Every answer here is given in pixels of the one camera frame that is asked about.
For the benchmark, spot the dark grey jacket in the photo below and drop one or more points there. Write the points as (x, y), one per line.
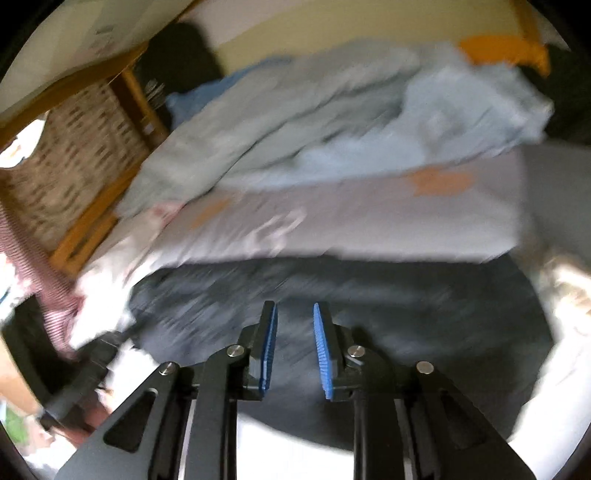
(415, 314)

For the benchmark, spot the black bag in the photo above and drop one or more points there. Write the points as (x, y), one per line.
(180, 60)

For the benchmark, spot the light blue cloth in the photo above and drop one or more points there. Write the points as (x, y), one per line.
(323, 101)

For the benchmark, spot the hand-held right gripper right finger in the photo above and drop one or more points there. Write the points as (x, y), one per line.
(323, 350)

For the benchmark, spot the grey printed blanket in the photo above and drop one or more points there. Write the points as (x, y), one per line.
(369, 217)

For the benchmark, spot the white bed sheet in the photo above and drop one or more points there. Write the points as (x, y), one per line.
(286, 457)

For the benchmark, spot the black cloth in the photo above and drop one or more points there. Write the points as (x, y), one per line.
(570, 92)

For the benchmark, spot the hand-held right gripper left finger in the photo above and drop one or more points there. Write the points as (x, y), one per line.
(268, 350)

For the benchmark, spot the orange cloth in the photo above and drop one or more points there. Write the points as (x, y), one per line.
(503, 53)

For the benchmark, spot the person's left forearm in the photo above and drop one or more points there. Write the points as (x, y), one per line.
(37, 277)

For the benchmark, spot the wicker basket wooden frame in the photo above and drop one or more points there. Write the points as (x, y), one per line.
(87, 235)

